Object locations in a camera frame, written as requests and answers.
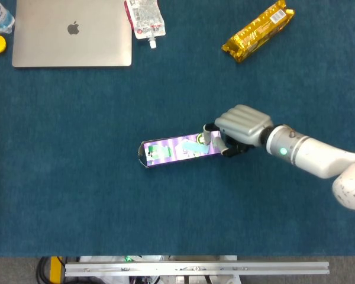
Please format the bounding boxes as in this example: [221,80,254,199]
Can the right robot hand, silver black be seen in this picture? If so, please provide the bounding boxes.
[202,104,275,158]

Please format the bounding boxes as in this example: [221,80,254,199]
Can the purple milk carton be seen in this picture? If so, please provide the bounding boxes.
[137,131,225,169]

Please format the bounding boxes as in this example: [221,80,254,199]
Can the gold snack package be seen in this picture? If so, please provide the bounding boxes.
[221,0,296,64]

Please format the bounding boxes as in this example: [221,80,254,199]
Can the blue felt table cloth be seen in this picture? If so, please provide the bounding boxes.
[0,0,355,257]

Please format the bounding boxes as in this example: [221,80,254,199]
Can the white spout pouch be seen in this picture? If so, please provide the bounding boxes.
[124,0,167,49]

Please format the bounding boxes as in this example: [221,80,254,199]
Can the silver Apple laptop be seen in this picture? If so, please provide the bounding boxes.
[11,0,133,68]

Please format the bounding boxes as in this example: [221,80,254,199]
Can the clear plastic water bottle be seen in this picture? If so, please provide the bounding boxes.
[0,0,15,34]

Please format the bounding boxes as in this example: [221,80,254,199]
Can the aluminium profile rail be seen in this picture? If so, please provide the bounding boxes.
[64,261,331,277]

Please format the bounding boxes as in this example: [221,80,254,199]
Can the yellow bracket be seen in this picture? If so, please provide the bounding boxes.
[49,256,63,284]

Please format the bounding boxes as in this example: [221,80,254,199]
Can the black cable bundle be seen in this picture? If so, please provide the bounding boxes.
[35,256,66,284]

